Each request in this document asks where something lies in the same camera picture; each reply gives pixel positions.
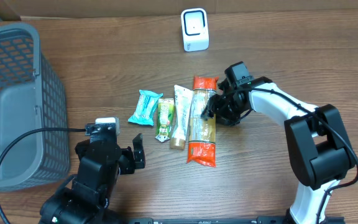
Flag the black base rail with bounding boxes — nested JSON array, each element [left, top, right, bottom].
[[126, 214, 346, 224]]

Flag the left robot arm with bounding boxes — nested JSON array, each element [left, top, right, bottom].
[[39, 132, 145, 224]]

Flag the grey plastic mesh basket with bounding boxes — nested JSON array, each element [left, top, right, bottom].
[[0, 23, 70, 191]]

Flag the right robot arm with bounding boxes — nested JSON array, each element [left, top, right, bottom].
[[201, 76, 358, 223]]

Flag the orange spaghetti packet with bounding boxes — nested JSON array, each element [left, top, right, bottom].
[[187, 76, 219, 167]]

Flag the light blue wipes packet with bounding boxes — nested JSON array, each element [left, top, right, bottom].
[[128, 90, 163, 126]]

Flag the white cream tube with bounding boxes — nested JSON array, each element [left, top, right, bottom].
[[170, 85, 193, 150]]

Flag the white barcode scanner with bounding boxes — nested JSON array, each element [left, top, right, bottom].
[[181, 8, 209, 52]]

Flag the green snack packet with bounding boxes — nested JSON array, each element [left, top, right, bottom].
[[155, 98, 175, 142]]

